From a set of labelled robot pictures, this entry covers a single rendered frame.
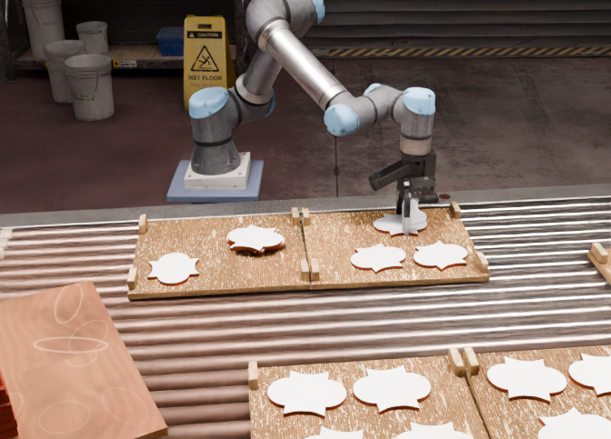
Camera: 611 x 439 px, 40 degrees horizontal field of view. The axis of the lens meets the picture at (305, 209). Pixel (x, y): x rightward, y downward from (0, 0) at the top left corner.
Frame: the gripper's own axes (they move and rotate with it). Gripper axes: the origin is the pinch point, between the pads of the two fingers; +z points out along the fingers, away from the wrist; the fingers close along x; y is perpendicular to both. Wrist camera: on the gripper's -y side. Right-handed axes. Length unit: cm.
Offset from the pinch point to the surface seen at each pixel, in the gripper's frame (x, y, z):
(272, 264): -16.1, -33.2, 1.8
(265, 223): 5.2, -34.3, 1.9
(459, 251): -15.4, 11.5, -0.5
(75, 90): 338, -146, 78
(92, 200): 217, -119, 98
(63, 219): 16, -88, 6
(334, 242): -6.5, -17.6, 1.3
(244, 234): -5.6, -39.7, -0.9
